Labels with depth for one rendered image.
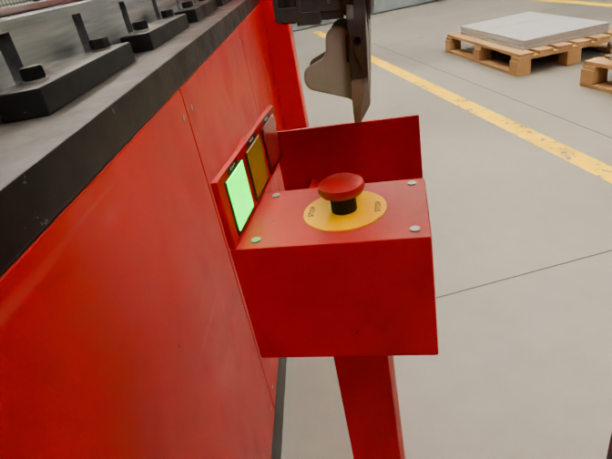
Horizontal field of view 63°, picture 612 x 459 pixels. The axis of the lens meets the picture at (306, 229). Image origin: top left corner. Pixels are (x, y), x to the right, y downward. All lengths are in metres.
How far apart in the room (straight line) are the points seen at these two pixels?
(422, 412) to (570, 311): 0.54
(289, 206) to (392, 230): 0.11
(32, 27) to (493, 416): 1.14
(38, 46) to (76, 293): 0.38
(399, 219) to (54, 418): 0.29
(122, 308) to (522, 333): 1.15
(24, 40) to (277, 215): 0.40
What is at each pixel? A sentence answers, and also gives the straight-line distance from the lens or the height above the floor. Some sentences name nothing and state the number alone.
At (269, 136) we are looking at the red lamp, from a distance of 0.52.
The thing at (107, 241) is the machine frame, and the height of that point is 0.77.
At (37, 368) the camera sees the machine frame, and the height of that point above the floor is 0.76.
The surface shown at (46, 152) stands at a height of 0.87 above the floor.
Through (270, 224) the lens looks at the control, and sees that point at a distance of 0.43.
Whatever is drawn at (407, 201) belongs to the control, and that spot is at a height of 0.78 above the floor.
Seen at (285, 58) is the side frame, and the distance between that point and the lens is 2.25.
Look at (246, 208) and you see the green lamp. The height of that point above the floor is 0.80.
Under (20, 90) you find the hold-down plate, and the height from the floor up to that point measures 0.90.
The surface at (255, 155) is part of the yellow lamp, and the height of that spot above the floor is 0.82.
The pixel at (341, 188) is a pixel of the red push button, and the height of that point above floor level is 0.81.
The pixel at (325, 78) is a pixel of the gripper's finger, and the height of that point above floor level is 0.88.
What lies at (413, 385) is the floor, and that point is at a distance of 1.32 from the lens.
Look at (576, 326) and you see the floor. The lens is 1.52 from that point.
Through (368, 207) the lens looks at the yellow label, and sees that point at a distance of 0.43.
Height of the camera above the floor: 0.98
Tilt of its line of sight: 29 degrees down
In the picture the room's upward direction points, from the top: 11 degrees counter-clockwise
